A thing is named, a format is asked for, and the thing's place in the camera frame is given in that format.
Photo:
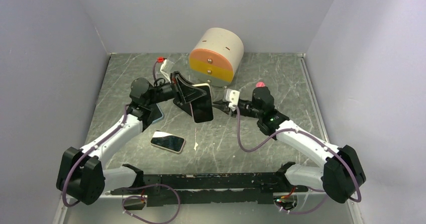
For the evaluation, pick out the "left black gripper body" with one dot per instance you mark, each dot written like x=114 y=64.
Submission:
x=177 y=89

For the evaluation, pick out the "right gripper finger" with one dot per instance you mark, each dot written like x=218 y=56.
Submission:
x=220 y=103
x=224 y=109

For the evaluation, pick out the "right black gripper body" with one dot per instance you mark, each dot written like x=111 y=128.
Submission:
x=245 y=109

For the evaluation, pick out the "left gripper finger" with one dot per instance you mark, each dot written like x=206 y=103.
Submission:
x=191 y=90
x=189 y=108

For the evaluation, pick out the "phone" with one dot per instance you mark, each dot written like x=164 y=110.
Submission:
x=167 y=141
x=156 y=113
x=202 y=109

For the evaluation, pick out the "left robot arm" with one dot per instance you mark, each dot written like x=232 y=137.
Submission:
x=106 y=146

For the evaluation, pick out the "phone in blue case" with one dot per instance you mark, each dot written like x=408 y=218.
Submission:
x=156 y=113

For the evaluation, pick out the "phone in cream case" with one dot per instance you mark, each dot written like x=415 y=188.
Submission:
x=167 y=141

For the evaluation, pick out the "round pastel drawer cabinet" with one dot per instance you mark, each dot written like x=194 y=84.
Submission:
x=216 y=57

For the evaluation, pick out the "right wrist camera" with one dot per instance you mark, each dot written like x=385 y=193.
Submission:
x=232 y=97

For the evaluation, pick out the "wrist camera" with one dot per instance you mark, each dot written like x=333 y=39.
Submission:
x=232 y=97
x=166 y=66

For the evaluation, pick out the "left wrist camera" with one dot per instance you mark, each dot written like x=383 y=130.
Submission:
x=166 y=66

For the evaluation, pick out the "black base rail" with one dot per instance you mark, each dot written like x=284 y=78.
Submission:
x=168 y=189

